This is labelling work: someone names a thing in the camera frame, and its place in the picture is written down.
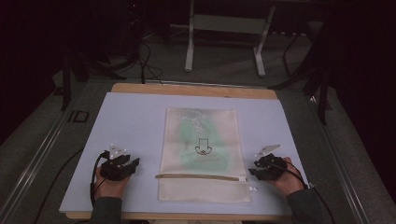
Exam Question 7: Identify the person's left hand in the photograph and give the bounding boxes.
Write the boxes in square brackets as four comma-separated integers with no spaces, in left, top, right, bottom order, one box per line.
[94,167,131,201]

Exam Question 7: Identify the black floor cable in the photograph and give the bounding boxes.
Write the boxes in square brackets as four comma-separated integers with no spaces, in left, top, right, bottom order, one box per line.
[32,147,86,224]

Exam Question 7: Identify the black chair frame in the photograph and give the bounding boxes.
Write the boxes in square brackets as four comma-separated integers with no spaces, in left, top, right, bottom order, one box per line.
[269,31,332,126]

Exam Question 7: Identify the white mesh zipper bag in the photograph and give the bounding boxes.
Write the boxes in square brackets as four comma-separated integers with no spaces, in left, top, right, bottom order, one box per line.
[155,106,258,203]

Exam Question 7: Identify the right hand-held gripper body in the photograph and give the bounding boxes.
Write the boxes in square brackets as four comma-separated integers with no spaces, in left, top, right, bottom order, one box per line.
[254,143,288,182]

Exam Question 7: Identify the person's right hand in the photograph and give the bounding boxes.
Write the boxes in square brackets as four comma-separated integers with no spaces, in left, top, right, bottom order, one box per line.
[266,156,306,197]

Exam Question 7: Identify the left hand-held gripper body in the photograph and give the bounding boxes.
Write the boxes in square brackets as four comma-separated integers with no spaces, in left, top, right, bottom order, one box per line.
[100,143,131,182]

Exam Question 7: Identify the left hand-held gripper cable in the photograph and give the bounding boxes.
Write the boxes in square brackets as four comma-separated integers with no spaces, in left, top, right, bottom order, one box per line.
[89,151,108,207]

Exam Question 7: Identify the metal floor rail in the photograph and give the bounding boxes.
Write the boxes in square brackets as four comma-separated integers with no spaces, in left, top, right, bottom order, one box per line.
[0,105,82,224]
[307,95,372,224]

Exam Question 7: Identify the black metal stand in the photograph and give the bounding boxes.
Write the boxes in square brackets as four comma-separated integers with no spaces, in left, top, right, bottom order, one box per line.
[59,50,127,112]

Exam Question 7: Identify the black cables on floor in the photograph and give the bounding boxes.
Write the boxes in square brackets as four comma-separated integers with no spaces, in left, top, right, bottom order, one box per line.
[135,39,164,86]

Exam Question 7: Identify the white metal stand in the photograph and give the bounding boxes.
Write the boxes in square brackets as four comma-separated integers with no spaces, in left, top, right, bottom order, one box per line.
[184,0,277,78]

